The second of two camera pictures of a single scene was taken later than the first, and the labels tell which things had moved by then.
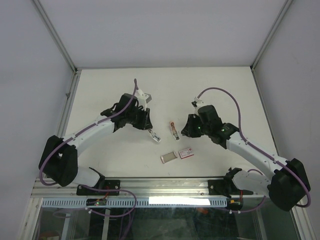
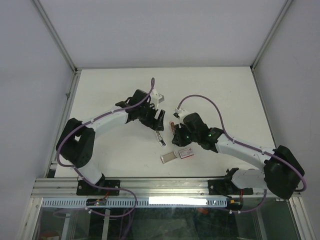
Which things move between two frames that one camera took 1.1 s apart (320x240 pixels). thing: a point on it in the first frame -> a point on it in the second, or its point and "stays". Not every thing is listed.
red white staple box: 186,153 stays
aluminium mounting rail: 149,188 stays
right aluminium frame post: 283,10 stays
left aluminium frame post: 54,36 stays
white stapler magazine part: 155,137 -> 161,140
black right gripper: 188,130 -> 178,129
